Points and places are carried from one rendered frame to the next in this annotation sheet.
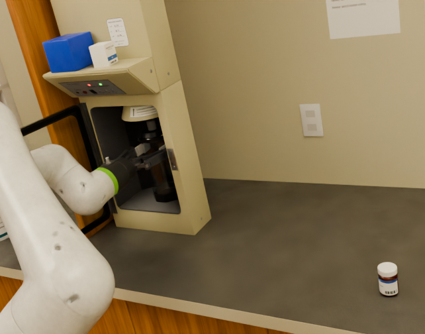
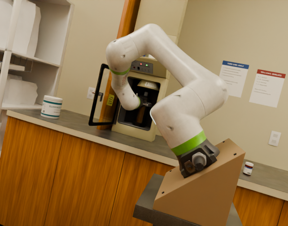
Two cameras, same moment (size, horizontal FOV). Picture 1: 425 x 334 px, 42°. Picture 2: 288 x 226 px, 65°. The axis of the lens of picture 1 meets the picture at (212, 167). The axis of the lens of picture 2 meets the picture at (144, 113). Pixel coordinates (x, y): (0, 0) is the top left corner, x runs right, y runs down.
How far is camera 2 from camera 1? 90 cm
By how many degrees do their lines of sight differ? 26
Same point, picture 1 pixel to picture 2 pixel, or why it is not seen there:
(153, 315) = (137, 164)
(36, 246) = (203, 69)
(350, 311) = not seen: hidden behind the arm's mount
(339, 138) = (204, 128)
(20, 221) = (190, 62)
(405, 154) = not seen: hidden behind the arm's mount
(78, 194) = (131, 97)
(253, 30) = not seen: hidden behind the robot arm
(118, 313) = (116, 160)
